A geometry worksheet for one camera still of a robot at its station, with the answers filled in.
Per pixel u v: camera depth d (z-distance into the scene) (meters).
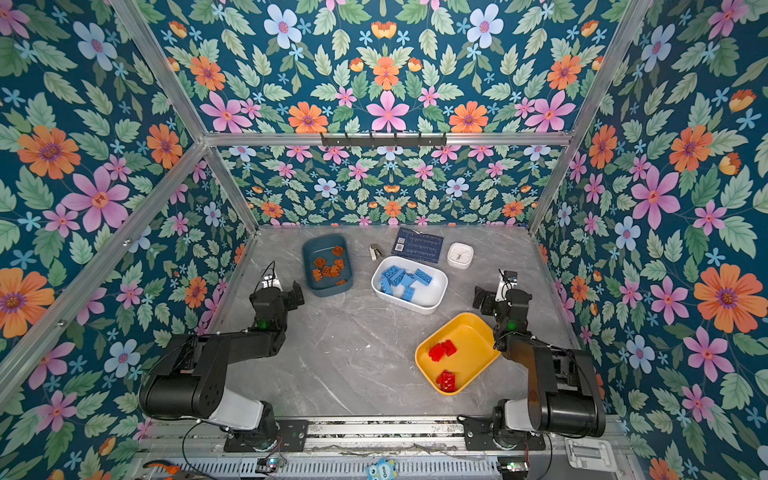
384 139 0.93
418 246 1.12
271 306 0.71
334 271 1.04
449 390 0.77
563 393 0.44
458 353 0.88
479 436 0.73
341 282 1.00
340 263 1.07
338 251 1.11
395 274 1.02
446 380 0.80
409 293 0.98
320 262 1.07
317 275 1.04
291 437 0.74
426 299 0.97
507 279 0.79
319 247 1.10
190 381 0.45
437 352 0.86
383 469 0.68
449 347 0.87
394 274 1.02
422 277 1.01
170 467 0.69
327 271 1.04
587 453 0.69
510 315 0.69
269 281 0.78
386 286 0.99
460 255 1.08
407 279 1.01
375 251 1.11
